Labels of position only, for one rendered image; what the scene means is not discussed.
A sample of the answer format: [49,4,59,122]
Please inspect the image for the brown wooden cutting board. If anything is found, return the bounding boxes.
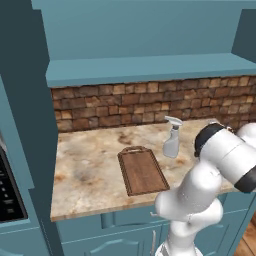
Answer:
[117,145,171,197]

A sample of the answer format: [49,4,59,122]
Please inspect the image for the teal wall cabinet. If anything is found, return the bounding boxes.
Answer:
[30,0,256,89]

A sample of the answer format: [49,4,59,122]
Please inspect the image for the black oven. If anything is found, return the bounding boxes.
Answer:
[0,143,29,224]

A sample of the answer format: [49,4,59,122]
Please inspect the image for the teal tall cabinet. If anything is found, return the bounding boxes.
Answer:
[0,0,65,256]

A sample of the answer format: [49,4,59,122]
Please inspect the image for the silver cupboard door handle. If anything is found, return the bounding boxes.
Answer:
[150,229,157,256]

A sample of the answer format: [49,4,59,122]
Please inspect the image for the teal cupboard door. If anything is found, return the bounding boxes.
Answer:
[59,225,162,256]
[196,209,254,256]

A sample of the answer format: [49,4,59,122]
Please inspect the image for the teal drawer front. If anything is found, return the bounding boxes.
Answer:
[100,204,170,230]

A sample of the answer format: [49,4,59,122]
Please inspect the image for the white spray bottle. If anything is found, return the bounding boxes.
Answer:
[162,115,184,159]

